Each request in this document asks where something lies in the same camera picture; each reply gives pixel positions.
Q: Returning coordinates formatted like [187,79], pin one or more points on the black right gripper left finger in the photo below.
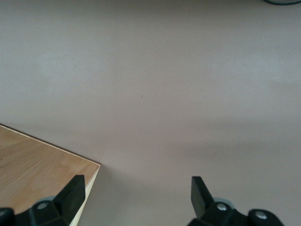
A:
[70,197]

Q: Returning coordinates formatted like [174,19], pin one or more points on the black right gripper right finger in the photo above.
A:
[202,200]

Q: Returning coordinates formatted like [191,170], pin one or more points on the light wooden drawer cabinet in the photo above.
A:
[35,169]

